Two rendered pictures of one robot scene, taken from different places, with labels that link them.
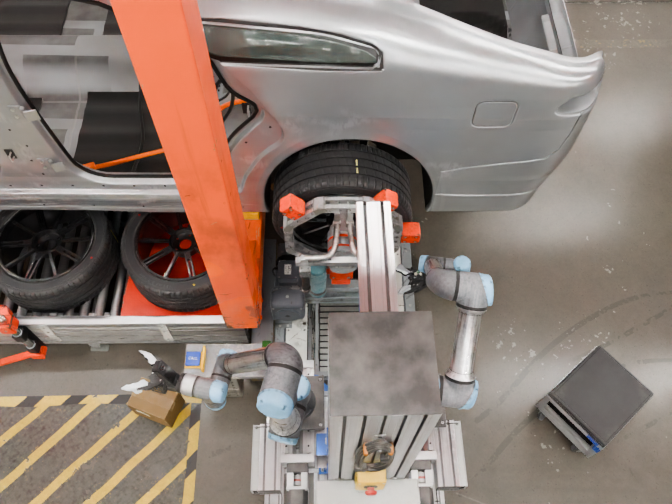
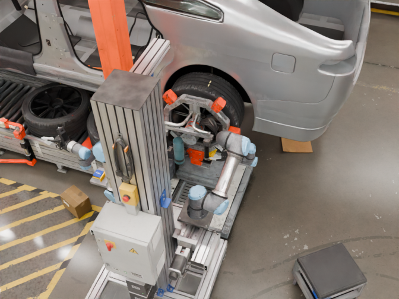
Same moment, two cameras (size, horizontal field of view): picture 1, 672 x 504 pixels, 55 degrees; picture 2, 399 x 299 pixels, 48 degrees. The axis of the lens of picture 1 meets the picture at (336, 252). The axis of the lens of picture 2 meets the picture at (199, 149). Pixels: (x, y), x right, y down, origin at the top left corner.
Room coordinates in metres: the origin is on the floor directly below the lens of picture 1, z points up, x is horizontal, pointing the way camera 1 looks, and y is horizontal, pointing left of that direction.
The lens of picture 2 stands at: (-0.89, -1.06, 3.34)
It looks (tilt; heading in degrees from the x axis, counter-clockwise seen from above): 47 degrees down; 23
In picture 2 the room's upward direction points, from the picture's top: 1 degrees counter-clockwise
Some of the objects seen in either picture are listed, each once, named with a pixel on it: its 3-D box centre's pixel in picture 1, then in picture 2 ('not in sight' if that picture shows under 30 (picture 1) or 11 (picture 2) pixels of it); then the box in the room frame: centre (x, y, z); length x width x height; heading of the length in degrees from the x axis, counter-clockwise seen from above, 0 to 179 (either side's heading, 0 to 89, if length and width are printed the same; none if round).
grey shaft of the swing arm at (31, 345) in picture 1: (22, 336); (25, 146); (1.19, 1.61, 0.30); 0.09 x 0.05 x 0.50; 92
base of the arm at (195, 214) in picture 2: not in sight; (197, 206); (0.76, -0.35, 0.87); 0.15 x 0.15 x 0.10
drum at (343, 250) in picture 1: (342, 247); (193, 130); (1.46, -0.03, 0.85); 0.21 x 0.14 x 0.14; 2
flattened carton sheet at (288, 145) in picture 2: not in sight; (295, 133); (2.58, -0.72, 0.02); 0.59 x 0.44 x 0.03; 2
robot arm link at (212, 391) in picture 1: (210, 390); (81, 151); (0.66, 0.43, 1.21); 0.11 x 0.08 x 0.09; 78
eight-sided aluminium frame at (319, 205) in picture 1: (342, 234); (196, 124); (1.53, -0.03, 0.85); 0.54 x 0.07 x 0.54; 92
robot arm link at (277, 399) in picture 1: (282, 409); (111, 170); (0.61, 0.17, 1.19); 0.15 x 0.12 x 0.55; 168
